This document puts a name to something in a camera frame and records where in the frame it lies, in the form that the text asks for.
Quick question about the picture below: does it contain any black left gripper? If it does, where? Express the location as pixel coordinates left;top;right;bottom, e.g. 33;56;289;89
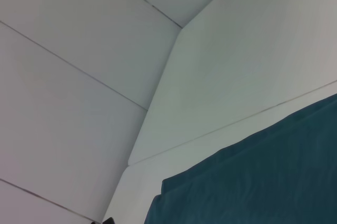
91;217;115;224

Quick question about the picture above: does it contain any teal blue shirt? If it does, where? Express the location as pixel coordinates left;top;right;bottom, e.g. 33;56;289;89
144;93;337;224

